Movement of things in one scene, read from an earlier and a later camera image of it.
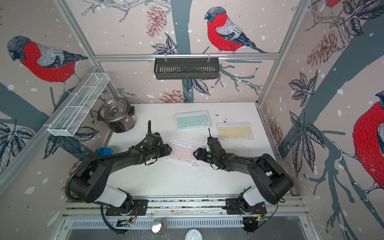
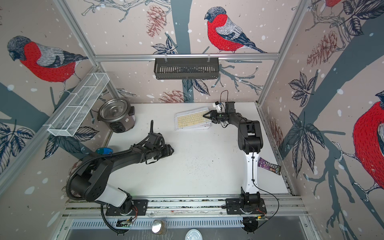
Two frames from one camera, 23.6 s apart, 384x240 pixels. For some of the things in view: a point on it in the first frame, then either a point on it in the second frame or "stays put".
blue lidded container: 104,151 stays put
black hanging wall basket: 186,69 stays put
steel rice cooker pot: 117,115 stays put
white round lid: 193,234 stays put
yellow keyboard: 234,131 → 192,119
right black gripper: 202,155 → 215,114
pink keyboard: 183,151 → 204,125
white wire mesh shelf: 70,118 stays put
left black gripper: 166,151 stays put
